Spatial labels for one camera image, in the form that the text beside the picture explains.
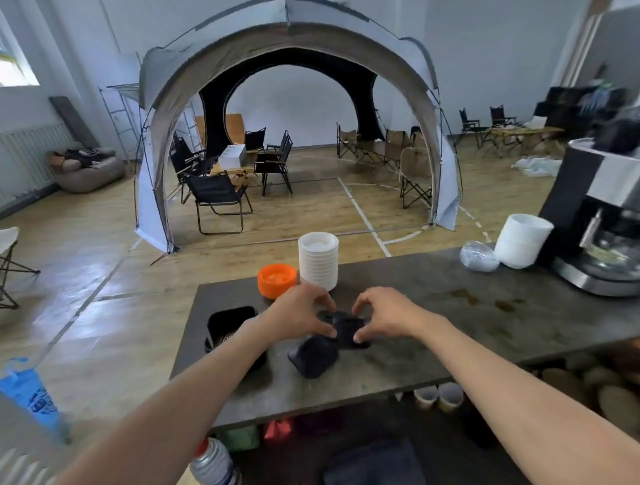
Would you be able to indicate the person's right hand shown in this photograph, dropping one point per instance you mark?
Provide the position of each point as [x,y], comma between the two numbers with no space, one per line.
[395,315]

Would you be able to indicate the person's left hand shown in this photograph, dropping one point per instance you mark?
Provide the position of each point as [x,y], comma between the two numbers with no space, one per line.
[290,315]

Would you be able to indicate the person's left thumb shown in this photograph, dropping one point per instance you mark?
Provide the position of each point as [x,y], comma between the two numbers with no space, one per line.
[324,329]

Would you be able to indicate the person's right thumb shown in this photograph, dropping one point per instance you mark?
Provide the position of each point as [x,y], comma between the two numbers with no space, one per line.
[364,334]

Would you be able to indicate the small black plastic cup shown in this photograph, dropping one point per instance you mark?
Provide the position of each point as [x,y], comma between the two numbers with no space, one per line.
[347,330]

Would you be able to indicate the person's left forearm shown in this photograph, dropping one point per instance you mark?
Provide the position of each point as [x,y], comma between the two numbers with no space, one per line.
[175,414]

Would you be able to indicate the person's right forearm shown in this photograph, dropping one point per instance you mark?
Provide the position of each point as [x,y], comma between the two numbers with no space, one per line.
[520,404]

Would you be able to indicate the tipped black plastic container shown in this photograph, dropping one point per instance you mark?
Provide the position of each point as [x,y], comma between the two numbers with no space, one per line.
[312,357]

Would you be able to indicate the tall stack of white bowls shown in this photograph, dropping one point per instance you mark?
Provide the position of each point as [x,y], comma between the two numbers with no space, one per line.
[318,262]

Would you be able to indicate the orange round lid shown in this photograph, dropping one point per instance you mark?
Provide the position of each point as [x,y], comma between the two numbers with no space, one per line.
[276,280]

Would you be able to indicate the paper cup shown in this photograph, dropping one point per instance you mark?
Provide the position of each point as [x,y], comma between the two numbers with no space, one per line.
[450,395]
[426,397]

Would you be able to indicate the black rectangular bin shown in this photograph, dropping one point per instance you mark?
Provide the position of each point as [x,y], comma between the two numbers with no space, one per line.
[225,322]

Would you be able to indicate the red packet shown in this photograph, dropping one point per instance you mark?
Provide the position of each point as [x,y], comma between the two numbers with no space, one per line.
[278,430]

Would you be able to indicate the dark cloth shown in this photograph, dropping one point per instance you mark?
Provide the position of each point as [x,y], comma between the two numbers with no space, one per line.
[375,464]

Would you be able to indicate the green packet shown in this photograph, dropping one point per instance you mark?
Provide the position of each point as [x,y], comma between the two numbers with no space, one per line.
[241,437]

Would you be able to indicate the clear plastic lids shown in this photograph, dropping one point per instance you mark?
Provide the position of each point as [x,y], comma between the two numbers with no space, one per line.
[477,256]

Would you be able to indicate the black folding camp chair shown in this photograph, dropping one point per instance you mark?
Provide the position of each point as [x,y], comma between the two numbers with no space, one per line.
[274,162]
[469,125]
[500,117]
[215,192]
[181,160]

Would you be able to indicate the beige folding camp chair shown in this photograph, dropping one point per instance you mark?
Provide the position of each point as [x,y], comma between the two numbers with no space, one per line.
[346,137]
[415,167]

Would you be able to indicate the silver spray can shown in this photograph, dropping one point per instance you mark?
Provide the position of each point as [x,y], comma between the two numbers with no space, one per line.
[212,464]

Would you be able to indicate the wide stack of white bowls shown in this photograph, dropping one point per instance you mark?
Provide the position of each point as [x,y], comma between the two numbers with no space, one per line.
[520,242]

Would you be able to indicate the low wooden camp table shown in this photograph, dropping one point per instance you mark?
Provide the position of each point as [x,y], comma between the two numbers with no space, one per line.
[235,171]

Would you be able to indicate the white box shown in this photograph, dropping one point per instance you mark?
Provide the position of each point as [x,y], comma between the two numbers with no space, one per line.
[232,156]

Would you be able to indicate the white plastic bags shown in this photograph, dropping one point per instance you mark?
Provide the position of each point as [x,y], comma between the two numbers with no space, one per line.
[537,166]

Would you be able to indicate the pile of brown stones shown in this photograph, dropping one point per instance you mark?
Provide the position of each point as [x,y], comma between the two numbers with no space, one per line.
[600,389]

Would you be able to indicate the long wooden camp table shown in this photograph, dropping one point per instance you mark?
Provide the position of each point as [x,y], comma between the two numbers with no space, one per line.
[525,132]

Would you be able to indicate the black silver coffee machine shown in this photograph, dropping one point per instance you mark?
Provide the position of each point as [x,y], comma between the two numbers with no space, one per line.
[585,200]

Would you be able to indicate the grey bean bag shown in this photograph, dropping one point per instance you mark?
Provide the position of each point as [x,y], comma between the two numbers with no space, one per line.
[90,175]

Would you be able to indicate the grey dome tent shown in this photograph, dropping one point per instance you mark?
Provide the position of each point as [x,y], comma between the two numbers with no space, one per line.
[165,95]

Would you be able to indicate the metal rack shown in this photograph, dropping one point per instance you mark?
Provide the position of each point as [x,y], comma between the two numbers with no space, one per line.
[120,120]

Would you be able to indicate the blue plastic bag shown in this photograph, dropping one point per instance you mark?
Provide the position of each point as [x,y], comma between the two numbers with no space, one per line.
[30,394]

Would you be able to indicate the dark leaning board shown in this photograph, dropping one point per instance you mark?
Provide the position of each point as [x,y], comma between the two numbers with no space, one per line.
[75,122]

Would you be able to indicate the white folding chair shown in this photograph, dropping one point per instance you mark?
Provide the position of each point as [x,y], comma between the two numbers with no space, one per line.
[9,250]

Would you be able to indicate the window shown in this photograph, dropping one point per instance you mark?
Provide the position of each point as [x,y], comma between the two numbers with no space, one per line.
[12,65]

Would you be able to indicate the white wall radiator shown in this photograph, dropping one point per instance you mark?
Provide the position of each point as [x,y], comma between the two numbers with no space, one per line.
[30,160]

